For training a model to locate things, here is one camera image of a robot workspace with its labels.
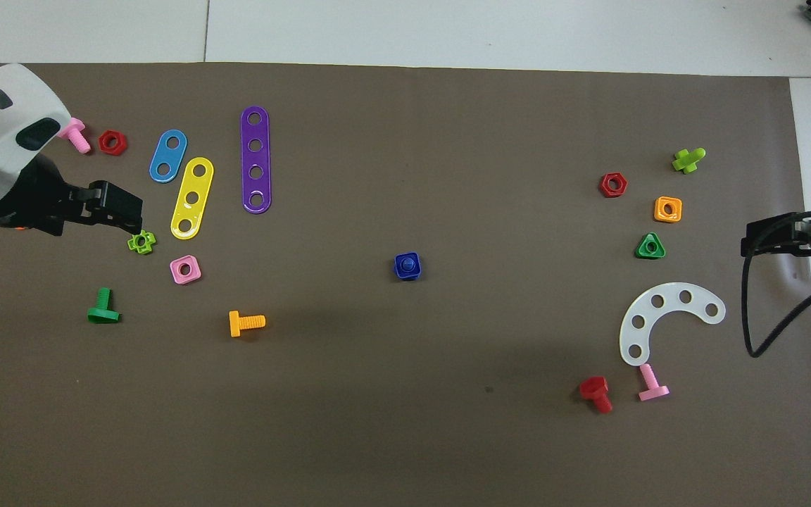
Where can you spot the blue triangular-head screw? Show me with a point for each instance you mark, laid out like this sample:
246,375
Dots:
408,264

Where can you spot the pink plastic screw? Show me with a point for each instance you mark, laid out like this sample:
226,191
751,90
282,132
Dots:
653,393
82,143

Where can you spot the orange plastic screw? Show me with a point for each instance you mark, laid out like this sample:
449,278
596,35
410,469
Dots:
235,324

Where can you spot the white curved five-hole plate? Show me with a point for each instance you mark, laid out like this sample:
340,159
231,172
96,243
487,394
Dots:
671,297

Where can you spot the light green cross screw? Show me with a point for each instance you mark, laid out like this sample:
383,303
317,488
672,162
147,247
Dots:
686,162

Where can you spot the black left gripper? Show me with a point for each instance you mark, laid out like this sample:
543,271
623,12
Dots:
32,201

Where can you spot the purple four-hole plate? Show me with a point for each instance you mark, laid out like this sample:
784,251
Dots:
255,158

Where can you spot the light green cross nut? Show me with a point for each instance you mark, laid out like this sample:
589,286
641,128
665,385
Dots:
150,244

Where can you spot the pink square plastic nut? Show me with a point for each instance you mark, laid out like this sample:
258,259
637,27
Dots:
175,277

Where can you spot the blue square plastic nut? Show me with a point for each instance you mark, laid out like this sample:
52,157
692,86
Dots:
416,274

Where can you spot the blue two-hole plate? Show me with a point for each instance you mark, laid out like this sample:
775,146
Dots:
168,155

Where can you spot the yellow three-hole plate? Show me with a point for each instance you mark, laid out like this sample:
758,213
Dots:
196,184

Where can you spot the dark green plastic screw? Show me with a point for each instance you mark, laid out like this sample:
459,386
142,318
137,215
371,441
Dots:
103,313

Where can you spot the green triangular plastic nut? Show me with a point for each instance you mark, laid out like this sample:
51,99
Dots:
641,253

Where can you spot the red hexagonal plastic nut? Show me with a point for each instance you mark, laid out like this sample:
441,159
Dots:
103,143
603,186

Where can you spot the brown paper table mat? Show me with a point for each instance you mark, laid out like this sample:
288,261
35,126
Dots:
405,422

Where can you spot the red plastic screw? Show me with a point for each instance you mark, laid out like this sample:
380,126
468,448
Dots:
593,387

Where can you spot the orange square plastic nut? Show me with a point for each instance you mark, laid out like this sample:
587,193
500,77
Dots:
658,217

